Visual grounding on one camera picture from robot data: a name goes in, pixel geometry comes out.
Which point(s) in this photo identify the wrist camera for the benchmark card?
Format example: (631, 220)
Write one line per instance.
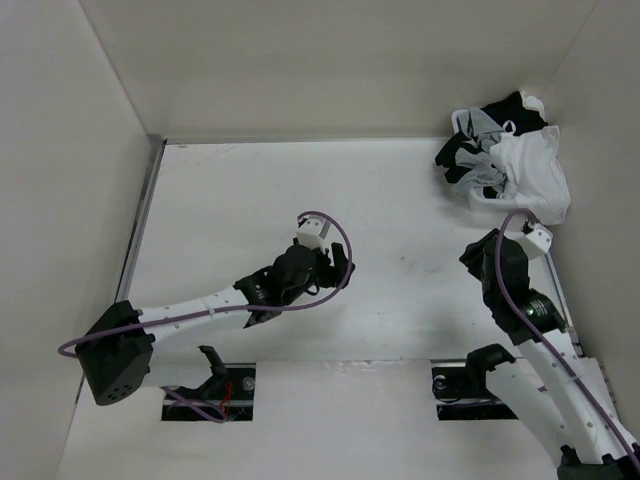
(536, 239)
(312, 231)

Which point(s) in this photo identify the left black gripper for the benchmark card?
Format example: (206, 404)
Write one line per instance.
(332, 273)

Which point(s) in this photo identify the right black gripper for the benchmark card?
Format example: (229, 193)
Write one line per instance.
(474, 252)

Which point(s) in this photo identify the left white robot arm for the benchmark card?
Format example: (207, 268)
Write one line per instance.
(116, 353)

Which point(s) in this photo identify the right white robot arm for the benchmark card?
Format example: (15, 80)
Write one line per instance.
(581, 435)

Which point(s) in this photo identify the black garment at basket front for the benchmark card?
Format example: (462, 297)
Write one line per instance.
(446, 157)

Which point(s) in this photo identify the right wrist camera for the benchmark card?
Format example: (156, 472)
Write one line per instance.
(536, 239)

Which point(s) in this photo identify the white tank top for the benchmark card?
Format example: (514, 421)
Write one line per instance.
(534, 178)

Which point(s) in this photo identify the grey tank top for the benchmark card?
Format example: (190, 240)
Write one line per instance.
(485, 133)

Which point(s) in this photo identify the metal table rail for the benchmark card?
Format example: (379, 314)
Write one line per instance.
(564, 306)
(157, 148)

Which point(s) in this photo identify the black tank top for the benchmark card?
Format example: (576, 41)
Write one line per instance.
(513, 116)

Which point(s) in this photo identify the right metal table rail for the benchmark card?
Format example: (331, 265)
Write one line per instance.
(564, 306)

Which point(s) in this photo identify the left metal table rail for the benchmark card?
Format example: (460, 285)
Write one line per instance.
(157, 148)

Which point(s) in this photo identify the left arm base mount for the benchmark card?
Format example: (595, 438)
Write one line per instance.
(225, 394)

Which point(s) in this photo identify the white garment behind pile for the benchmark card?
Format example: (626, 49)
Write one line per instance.
(531, 102)

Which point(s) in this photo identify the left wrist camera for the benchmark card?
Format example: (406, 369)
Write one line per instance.
(312, 231)

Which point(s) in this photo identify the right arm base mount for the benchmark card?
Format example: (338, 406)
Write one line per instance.
(461, 393)

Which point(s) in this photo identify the white plastic basket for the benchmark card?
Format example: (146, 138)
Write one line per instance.
(460, 121)

